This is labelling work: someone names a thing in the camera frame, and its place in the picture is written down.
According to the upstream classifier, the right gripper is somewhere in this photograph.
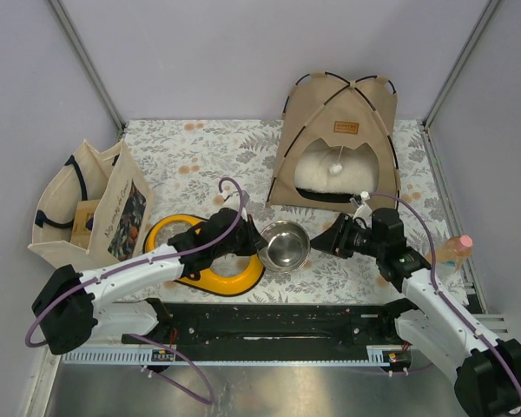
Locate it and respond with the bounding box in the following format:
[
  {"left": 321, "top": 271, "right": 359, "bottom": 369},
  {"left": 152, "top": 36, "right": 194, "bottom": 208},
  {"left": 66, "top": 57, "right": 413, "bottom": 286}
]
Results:
[{"left": 307, "top": 213, "right": 385, "bottom": 260}]

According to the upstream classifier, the stainless steel bowl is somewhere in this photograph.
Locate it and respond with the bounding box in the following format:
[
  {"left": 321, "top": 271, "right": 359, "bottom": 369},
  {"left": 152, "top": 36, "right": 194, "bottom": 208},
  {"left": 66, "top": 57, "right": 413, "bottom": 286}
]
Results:
[{"left": 259, "top": 220, "right": 311, "bottom": 273}]

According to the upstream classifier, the yellow double bowl holder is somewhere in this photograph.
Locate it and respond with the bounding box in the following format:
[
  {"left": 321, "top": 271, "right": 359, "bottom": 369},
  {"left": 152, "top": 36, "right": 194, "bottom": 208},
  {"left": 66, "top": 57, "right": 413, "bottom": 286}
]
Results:
[{"left": 142, "top": 214, "right": 265, "bottom": 297}]

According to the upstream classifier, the white fluffy cushion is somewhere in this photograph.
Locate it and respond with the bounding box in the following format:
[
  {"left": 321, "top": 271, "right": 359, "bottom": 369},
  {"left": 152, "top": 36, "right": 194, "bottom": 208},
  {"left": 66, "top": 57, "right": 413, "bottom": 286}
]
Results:
[{"left": 294, "top": 139, "right": 379, "bottom": 194}]

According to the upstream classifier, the black tent pole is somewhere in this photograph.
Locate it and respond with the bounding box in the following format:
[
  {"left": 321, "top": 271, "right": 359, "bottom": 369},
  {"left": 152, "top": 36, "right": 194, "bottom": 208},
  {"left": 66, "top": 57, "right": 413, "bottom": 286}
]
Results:
[
  {"left": 267, "top": 72, "right": 401, "bottom": 212},
  {"left": 281, "top": 71, "right": 397, "bottom": 120}
]

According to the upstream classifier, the beige pet tent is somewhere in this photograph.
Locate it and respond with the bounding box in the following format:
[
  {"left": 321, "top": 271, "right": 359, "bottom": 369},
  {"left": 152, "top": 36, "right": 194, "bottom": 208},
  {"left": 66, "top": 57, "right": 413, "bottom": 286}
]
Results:
[{"left": 267, "top": 76, "right": 401, "bottom": 213}]

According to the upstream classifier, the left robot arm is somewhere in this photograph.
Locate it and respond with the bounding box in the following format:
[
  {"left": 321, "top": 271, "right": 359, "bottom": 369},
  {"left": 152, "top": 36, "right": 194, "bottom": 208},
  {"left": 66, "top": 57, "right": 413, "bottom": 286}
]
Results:
[{"left": 25, "top": 208, "right": 267, "bottom": 354}]

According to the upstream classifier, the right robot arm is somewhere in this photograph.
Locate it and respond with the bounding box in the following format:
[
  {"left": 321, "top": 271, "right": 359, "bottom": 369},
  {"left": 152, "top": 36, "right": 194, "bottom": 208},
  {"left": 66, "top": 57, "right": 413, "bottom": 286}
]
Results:
[{"left": 311, "top": 208, "right": 521, "bottom": 416}]

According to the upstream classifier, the white pompom toy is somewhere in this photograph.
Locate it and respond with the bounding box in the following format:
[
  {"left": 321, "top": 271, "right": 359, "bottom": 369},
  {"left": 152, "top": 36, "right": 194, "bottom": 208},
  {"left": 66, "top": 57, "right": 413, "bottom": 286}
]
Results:
[{"left": 328, "top": 163, "right": 342, "bottom": 176}]

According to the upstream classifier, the orange drink bottle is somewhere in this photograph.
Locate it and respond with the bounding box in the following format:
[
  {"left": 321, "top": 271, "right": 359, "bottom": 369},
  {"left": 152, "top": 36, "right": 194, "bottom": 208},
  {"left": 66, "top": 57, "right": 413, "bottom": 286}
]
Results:
[{"left": 435, "top": 235, "right": 473, "bottom": 276}]

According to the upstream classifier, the cream tote bag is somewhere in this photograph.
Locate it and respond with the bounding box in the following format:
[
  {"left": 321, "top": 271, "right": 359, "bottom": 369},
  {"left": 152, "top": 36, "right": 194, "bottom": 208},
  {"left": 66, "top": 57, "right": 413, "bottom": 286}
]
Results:
[{"left": 28, "top": 142, "right": 155, "bottom": 270}]

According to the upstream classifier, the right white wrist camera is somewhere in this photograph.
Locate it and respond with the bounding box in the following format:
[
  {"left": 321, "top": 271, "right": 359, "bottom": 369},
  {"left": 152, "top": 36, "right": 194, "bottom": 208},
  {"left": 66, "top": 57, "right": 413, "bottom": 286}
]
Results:
[{"left": 350, "top": 191, "right": 373, "bottom": 222}]

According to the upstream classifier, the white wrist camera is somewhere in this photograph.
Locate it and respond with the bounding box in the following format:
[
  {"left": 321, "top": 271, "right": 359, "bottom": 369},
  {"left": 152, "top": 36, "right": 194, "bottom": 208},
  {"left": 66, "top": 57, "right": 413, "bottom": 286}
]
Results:
[
  {"left": 350, "top": 191, "right": 373, "bottom": 222},
  {"left": 222, "top": 194, "right": 241, "bottom": 211}
]

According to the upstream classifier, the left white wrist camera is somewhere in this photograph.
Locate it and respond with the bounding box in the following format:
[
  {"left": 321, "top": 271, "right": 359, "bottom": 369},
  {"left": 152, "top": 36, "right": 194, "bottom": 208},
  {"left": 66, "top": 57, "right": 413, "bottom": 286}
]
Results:
[{"left": 222, "top": 194, "right": 241, "bottom": 211}]

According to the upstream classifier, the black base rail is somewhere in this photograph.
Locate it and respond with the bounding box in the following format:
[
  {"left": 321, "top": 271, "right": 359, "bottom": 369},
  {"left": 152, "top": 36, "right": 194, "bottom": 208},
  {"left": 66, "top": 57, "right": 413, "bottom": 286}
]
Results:
[{"left": 144, "top": 299, "right": 405, "bottom": 363}]

